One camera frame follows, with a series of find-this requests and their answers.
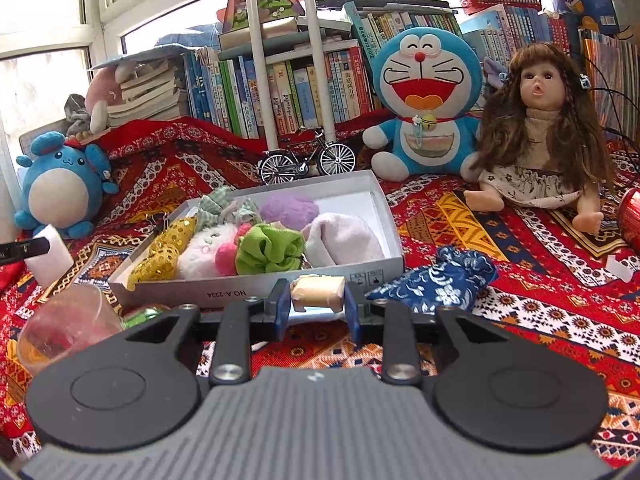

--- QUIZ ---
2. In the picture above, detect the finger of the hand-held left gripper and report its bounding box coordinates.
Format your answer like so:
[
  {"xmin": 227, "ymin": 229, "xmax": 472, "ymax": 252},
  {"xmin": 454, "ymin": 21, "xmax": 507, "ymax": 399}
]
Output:
[{"xmin": 0, "ymin": 236, "xmax": 52, "ymax": 267}]

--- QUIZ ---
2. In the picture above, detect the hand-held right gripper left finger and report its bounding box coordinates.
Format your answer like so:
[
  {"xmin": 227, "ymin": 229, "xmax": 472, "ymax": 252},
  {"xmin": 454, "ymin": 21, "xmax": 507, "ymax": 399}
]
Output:
[{"xmin": 122, "ymin": 279, "xmax": 291, "ymax": 386}]

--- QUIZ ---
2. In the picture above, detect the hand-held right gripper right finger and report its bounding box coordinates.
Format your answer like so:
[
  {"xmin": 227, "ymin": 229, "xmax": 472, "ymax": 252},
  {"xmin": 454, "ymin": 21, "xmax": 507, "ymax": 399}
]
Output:
[{"xmin": 345, "ymin": 282, "xmax": 503, "ymax": 386}]

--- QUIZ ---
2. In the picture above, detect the white cardboard box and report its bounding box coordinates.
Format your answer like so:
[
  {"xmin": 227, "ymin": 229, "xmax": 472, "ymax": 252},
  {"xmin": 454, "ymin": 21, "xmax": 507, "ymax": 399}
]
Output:
[{"xmin": 109, "ymin": 170, "xmax": 405, "ymax": 311}]

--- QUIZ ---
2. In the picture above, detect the pale pink towel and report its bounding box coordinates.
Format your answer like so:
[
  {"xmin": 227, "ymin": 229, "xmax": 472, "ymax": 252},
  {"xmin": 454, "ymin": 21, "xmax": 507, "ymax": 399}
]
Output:
[{"xmin": 300, "ymin": 212, "xmax": 385, "ymax": 267}]

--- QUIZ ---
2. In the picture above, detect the white fluffy scrunchie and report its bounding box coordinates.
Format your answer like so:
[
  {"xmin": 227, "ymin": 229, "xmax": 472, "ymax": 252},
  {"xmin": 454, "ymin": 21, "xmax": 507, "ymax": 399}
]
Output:
[{"xmin": 177, "ymin": 222, "xmax": 241, "ymax": 281}]

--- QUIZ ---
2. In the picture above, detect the purple plush toy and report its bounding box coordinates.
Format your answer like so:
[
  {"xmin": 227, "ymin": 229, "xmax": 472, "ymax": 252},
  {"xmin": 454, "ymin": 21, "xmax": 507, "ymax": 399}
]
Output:
[{"xmin": 259, "ymin": 191, "xmax": 321, "ymax": 233}]

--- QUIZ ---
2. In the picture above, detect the green patterned cloth bundle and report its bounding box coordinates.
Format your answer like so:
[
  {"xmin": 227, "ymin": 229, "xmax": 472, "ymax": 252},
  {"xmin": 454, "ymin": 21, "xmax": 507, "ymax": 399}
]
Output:
[{"xmin": 195, "ymin": 186, "xmax": 263, "ymax": 233}]

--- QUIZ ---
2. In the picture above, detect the gold sequin cloth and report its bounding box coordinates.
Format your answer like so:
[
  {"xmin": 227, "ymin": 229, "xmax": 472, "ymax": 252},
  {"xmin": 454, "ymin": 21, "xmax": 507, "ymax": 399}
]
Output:
[{"xmin": 126, "ymin": 217, "xmax": 198, "ymax": 291}]

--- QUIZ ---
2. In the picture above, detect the white foam block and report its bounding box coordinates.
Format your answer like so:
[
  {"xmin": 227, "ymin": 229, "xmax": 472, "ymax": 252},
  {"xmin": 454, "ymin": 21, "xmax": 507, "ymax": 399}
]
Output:
[{"xmin": 24, "ymin": 224, "xmax": 76, "ymax": 288}]

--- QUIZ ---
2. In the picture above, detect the blue round plush toy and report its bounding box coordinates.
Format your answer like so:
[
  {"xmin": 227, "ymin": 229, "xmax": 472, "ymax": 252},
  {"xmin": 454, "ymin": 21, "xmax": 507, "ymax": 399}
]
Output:
[{"xmin": 14, "ymin": 131, "xmax": 121, "ymax": 240}]

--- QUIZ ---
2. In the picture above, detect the pink and green plush toy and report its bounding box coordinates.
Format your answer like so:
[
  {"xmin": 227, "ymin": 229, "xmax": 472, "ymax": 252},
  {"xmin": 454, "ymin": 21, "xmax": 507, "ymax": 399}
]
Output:
[{"xmin": 215, "ymin": 222, "xmax": 307, "ymax": 277}]

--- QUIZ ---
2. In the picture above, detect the clear plastic cup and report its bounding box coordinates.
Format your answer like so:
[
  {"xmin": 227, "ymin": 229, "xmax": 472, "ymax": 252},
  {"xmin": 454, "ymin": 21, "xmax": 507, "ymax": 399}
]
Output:
[{"xmin": 15, "ymin": 285, "xmax": 126, "ymax": 376}]

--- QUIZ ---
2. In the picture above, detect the blue floral scrunchie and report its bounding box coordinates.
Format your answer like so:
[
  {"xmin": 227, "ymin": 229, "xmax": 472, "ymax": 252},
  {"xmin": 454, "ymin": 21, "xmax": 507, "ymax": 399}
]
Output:
[{"xmin": 365, "ymin": 245, "xmax": 501, "ymax": 313}]

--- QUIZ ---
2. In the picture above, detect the green glitter item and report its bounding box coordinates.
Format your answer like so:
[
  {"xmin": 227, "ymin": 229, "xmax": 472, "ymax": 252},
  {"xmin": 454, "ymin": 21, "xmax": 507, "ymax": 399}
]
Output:
[{"xmin": 120, "ymin": 304, "xmax": 173, "ymax": 331}]

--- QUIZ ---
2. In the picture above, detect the miniature metal bicycle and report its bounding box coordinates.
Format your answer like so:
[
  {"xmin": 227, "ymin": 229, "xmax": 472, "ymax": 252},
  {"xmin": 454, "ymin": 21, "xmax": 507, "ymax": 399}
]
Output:
[{"xmin": 257, "ymin": 127, "xmax": 357, "ymax": 186}]

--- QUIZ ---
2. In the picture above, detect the grey cloth toy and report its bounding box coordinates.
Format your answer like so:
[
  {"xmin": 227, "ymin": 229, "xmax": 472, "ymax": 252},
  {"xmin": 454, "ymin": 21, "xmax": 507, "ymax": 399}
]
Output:
[{"xmin": 64, "ymin": 94, "xmax": 93, "ymax": 137}]

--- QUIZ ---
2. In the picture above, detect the red patterned blanket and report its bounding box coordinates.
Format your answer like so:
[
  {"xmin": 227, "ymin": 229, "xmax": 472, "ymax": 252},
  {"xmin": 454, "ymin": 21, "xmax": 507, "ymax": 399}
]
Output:
[{"xmin": 0, "ymin": 116, "xmax": 640, "ymax": 471}]

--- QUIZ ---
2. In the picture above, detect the stack of lying books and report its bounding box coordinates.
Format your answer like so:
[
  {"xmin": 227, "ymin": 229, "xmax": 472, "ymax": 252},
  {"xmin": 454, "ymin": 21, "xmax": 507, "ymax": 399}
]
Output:
[{"xmin": 105, "ymin": 57, "xmax": 191, "ymax": 128}]

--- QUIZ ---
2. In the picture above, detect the row of colourful books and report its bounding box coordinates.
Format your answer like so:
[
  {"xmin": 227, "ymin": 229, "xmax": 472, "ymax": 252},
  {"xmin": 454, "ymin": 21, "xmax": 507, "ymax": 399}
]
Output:
[{"xmin": 182, "ymin": 2, "xmax": 640, "ymax": 141}]

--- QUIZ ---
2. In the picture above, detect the blue cat plush toy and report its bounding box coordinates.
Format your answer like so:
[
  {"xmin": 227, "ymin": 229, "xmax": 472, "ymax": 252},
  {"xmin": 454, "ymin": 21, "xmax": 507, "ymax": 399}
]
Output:
[{"xmin": 362, "ymin": 26, "xmax": 485, "ymax": 182}]

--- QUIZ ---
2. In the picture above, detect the blue flat folder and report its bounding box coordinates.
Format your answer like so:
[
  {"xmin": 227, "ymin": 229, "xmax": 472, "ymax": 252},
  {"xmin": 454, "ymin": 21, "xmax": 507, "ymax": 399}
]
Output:
[{"xmin": 90, "ymin": 24, "xmax": 226, "ymax": 72}]

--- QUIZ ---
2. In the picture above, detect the small white plastic piece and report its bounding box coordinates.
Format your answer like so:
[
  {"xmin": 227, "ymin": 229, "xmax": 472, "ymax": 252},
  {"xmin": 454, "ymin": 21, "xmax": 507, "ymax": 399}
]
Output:
[{"xmin": 606, "ymin": 255, "xmax": 633, "ymax": 283}]

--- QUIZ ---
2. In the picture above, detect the red can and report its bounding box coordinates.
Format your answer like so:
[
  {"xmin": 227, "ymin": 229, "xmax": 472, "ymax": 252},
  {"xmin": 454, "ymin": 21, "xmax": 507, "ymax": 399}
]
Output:
[{"xmin": 615, "ymin": 187, "xmax": 640, "ymax": 253}]

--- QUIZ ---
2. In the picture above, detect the long-haired baby doll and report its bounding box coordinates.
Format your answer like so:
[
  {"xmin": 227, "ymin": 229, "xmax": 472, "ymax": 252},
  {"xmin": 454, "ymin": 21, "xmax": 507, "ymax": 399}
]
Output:
[{"xmin": 462, "ymin": 42, "xmax": 613, "ymax": 235}]

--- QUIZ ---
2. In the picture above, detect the paper house model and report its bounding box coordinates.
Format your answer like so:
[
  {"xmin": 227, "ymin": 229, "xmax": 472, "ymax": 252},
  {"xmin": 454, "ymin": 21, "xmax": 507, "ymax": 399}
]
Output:
[{"xmin": 217, "ymin": 0, "xmax": 311, "ymax": 51}]

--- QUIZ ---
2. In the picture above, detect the white plastic pipe frame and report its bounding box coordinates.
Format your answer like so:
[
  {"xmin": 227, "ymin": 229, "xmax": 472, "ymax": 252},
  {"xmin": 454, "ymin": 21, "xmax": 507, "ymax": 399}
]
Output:
[{"xmin": 242, "ymin": 0, "xmax": 337, "ymax": 153}]

